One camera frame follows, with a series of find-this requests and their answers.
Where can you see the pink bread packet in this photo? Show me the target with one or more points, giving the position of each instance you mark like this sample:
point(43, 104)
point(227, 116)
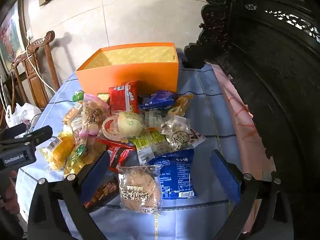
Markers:
point(93, 115)

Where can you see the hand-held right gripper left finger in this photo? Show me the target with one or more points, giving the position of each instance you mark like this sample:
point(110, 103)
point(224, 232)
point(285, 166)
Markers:
point(96, 172)

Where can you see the clear barcode packet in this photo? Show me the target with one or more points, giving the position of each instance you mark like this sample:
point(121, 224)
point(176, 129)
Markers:
point(153, 117)

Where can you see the small blue snack packet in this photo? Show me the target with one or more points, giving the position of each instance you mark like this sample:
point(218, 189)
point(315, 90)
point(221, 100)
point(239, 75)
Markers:
point(156, 100)

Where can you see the person's left hand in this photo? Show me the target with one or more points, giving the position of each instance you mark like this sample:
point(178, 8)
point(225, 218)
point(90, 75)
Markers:
point(12, 195)

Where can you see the yellow pastry clear packet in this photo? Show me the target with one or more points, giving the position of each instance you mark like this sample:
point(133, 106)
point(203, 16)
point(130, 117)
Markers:
point(180, 105)

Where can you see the small green yellow packet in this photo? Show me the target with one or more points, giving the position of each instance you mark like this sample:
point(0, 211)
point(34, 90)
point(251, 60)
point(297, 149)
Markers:
point(103, 98)

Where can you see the yellow cake clear packet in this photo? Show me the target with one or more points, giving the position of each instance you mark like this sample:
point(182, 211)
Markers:
point(60, 152)

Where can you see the large blue snack packet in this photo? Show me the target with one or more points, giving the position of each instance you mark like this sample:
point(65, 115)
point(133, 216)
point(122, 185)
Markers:
point(177, 175)

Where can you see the orange cardboard box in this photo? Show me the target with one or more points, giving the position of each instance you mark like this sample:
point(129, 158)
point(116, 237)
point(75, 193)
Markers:
point(130, 77)

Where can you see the round brown pastry clear packet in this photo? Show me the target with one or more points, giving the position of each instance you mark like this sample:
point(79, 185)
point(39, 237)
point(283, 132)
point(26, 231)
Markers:
point(138, 190)

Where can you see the brown red snack packet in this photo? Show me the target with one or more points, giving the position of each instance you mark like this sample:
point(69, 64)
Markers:
point(106, 190)

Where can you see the blue tablecloth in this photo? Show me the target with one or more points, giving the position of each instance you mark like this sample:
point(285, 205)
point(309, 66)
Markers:
point(197, 120)

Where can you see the white plastic bag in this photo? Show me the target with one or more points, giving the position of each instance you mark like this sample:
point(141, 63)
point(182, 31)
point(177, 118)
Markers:
point(23, 113)

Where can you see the carved wooden chair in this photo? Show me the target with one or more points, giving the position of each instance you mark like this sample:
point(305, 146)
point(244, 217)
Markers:
point(32, 72)

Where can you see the dark carved wooden furniture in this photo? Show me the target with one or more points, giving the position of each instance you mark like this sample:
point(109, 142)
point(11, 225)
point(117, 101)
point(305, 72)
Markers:
point(270, 67)

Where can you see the small green candy packet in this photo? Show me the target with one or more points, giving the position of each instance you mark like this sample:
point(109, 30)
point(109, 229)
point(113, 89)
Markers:
point(78, 95)

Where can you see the red wall picture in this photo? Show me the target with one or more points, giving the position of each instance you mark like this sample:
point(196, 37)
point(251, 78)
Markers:
point(7, 37)

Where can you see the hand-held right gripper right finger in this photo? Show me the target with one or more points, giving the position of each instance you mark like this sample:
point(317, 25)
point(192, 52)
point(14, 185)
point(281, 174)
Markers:
point(225, 175)

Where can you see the pale round bun packet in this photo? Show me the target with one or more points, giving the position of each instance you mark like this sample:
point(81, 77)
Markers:
point(130, 123)

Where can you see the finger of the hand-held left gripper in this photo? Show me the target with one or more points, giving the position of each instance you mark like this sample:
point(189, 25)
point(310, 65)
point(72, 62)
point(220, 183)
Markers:
point(13, 131)
point(40, 133)

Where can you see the white wall socket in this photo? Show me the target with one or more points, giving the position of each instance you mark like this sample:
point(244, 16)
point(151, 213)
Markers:
point(29, 35)

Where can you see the white bun packet with characters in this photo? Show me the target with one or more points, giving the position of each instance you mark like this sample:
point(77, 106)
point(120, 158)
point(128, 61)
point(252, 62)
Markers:
point(178, 135)

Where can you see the pink cloth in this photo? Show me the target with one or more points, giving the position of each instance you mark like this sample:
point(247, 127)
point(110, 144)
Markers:
point(242, 120)

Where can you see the orange biscuit packet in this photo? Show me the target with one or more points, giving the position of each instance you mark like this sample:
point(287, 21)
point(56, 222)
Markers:
point(72, 113)

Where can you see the bright red snack packet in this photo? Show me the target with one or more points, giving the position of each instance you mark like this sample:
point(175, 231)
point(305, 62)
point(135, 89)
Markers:
point(122, 96)

